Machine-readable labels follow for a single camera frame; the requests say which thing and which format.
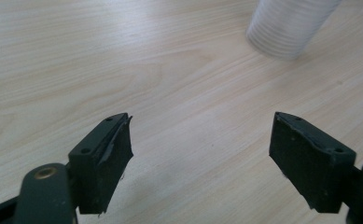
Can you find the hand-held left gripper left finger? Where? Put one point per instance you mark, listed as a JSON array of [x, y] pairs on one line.
[[98, 168]]

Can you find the white ribbed cup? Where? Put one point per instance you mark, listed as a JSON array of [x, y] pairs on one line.
[[288, 26]]

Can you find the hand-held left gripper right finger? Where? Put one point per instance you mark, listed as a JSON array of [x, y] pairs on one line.
[[313, 165]]

